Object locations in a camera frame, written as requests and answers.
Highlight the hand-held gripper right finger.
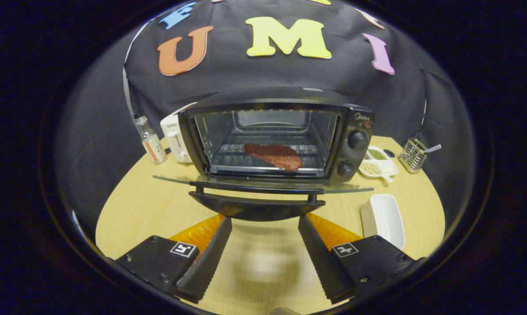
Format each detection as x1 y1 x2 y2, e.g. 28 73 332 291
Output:
297 213 421 305

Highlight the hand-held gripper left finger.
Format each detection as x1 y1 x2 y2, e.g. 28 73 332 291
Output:
115 213 233 303

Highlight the red meat slice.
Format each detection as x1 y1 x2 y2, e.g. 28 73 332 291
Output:
244 143 302 171

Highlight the black toaster oven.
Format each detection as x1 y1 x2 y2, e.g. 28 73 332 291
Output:
153 87 375 222

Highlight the white ribbed tray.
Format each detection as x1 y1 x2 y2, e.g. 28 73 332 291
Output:
360 194 406 251

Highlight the white divided dish with grains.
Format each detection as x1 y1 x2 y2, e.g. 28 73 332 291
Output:
359 145 399 183

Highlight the white kitchen appliance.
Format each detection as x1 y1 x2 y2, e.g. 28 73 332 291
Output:
160 113 194 164

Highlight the small clear bottle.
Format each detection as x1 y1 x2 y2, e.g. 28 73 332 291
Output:
134 115 168 165

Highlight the metal wire utensil holder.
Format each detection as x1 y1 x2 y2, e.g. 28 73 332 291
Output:
398 138 428 174

